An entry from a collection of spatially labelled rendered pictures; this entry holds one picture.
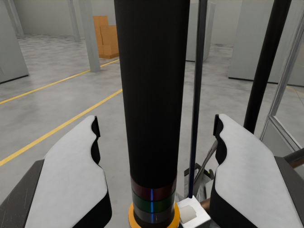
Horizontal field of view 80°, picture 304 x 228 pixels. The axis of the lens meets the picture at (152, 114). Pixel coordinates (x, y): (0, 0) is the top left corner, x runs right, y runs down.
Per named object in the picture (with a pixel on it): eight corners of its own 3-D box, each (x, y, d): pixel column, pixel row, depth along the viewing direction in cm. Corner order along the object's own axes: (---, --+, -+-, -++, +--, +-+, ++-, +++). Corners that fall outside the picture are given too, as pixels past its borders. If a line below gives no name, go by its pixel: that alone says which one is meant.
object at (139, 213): (162, 180, 17) (162, 170, 16) (182, 211, 14) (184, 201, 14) (127, 194, 16) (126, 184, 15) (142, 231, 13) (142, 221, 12)
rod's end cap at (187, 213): (187, 211, 20) (188, 199, 19) (198, 228, 18) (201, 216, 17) (171, 219, 19) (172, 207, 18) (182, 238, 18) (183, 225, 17)
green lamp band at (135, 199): (162, 170, 16) (162, 159, 16) (184, 201, 13) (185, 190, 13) (125, 183, 15) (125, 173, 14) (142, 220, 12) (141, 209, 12)
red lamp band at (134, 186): (162, 159, 15) (163, 147, 15) (185, 189, 13) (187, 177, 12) (125, 172, 14) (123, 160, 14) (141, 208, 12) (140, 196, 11)
